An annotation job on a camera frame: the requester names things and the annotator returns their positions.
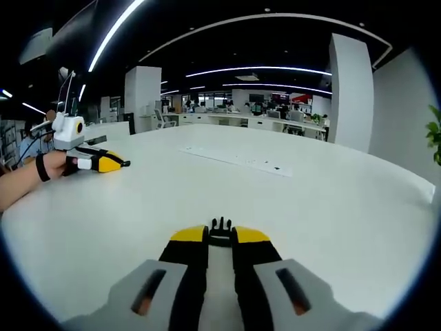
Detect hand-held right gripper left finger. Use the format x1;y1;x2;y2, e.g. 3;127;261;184
61;224;210;331

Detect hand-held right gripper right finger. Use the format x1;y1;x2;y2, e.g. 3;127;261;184
230;225;384;331

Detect black plastic buckle pronged part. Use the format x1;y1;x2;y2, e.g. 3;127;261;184
208;216;232;248

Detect person's left hand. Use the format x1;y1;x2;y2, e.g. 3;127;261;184
48;150;75;177

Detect white low counter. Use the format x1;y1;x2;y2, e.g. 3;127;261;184
82;121;131;144

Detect tilted monitor screen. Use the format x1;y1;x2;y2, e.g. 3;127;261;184
57;70;79;117

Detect white storage shelf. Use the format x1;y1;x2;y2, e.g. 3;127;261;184
0;119;20;166

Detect white square pillar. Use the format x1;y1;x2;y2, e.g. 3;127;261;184
328;33;375;154
124;66;162;134

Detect white office chair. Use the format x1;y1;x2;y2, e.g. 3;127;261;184
153;108;178;130

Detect ceiling air conditioner unit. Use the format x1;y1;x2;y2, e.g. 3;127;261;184
19;27;54;65

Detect long white office desks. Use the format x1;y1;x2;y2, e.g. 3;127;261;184
178;112;328;141

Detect potted green plant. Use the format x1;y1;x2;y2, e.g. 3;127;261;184
425;104;441;165

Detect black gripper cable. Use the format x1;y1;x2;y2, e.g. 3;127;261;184
15;132;56;170

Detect black wrist strap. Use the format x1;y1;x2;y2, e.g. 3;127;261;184
35;153;52;183

